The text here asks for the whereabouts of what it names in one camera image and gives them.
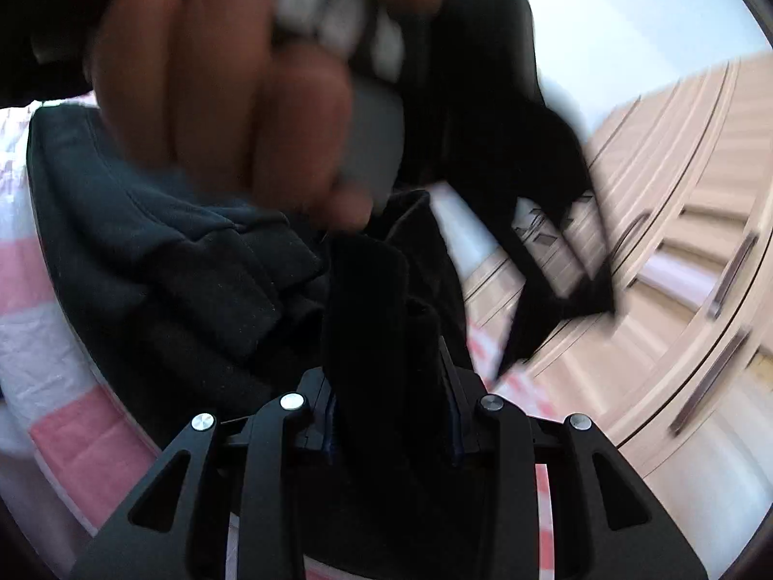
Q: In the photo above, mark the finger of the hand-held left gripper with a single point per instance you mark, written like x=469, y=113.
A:
x=561, y=290

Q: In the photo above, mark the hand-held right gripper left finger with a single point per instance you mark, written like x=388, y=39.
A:
x=272, y=465

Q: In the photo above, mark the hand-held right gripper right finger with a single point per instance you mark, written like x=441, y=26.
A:
x=501, y=465

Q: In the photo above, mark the black pants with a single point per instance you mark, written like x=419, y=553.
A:
x=181, y=266

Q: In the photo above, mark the person's left hand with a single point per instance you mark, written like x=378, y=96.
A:
x=211, y=102

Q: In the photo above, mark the beige wooden wardrobe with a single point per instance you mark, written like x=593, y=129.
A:
x=694, y=193

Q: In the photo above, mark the bed with pink checked sheet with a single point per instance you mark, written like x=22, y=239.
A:
x=78, y=435

